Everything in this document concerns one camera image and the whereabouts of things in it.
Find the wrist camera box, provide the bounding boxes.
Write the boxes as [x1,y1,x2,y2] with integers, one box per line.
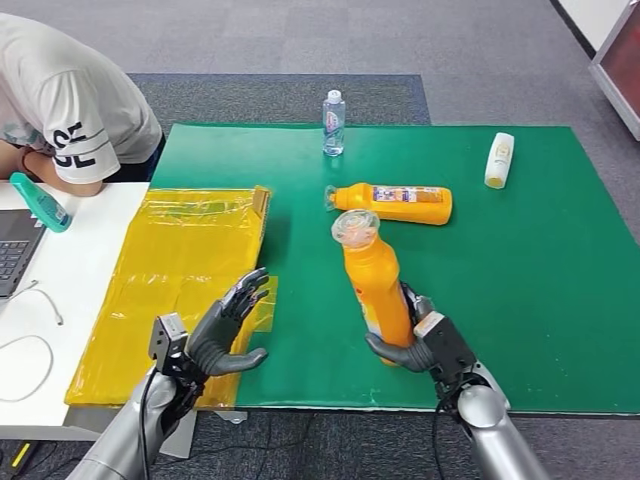
[148,313,189,374]
[414,311,478,399]

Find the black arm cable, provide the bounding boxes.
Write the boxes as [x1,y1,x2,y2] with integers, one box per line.
[139,369,158,480]
[430,390,466,480]

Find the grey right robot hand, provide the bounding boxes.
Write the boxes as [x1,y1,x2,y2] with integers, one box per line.
[365,281,437,374]

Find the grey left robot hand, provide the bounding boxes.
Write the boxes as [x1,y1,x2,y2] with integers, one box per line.
[183,266,271,379]

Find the dark grey laptop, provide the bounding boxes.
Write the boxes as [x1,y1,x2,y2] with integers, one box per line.
[0,209,47,299]

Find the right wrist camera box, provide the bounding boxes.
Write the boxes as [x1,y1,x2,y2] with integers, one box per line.
[414,311,478,399]

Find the small white bottle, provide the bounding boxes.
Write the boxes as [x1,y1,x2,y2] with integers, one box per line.
[484,131,515,191]

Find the person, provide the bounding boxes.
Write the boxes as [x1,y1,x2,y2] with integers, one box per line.
[0,11,167,198]

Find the grey metal table bracket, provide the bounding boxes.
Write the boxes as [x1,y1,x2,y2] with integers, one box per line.
[158,409,249,460]

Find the white framed red cabinet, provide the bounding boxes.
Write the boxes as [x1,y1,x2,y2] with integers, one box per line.
[589,0,640,142]

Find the white cable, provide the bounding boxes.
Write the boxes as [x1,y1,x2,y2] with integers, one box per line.
[0,334,54,404]
[0,280,64,327]

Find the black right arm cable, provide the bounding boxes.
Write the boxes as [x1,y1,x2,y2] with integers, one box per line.
[430,390,466,480]

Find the clear plastic water bottle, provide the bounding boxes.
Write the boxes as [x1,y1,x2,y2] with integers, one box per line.
[322,89,346,158]

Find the teal plastic bottle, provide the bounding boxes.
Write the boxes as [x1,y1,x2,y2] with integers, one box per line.
[10,171,73,234]

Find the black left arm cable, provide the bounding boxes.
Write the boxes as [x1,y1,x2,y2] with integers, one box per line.
[139,369,158,480]

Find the white table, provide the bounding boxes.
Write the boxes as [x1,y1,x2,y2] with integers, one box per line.
[0,180,151,442]

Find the small yellow strip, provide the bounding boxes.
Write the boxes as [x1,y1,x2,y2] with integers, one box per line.
[10,441,32,470]

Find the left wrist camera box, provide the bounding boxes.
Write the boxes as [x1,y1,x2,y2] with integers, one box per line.
[148,313,189,374]

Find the orange bottle with clear cap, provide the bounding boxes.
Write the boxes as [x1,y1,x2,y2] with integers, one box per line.
[331,209,416,367]
[324,182,454,227]

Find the yellow plastic bag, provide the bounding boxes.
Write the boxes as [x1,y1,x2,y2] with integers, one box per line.
[65,187,278,410]

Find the green table mat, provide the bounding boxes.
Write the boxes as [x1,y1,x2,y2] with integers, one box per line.
[149,122,640,415]

